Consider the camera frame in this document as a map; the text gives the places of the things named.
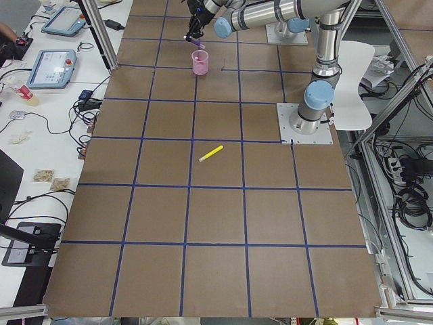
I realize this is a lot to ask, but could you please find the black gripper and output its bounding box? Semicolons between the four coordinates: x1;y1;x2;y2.
184;0;216;40

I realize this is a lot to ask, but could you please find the purple highlighter pen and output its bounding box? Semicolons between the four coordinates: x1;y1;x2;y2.
183;35;206;50

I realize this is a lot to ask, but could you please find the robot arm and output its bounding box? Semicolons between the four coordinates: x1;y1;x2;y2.
184;1;350;135

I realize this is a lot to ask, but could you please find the pink mesh cup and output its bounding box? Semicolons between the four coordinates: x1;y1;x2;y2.
191;49;209;76

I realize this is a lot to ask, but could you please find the black power adapter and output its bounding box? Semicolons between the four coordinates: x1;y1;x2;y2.
104;19;124;30

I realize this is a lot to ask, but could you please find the yellow highlighter pen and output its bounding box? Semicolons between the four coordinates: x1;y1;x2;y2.
198;145;224;162

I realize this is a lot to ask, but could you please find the blue teach pendant far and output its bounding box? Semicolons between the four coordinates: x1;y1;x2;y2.
41;6;86;37

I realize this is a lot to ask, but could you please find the blue teach pendant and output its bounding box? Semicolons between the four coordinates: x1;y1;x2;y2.
26;49;76;89
41;6;86;37

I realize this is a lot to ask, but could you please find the blue teach pendant near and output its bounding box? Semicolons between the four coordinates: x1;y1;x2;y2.
26;49;76;89

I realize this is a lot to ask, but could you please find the white chair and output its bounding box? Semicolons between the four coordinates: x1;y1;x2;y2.
333;41;375;131

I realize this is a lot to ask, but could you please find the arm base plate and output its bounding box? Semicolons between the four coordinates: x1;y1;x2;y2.
277;103;333;145
265;22;309;46

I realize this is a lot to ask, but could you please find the aluminium frame post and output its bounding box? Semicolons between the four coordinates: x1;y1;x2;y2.
76;0;119;71

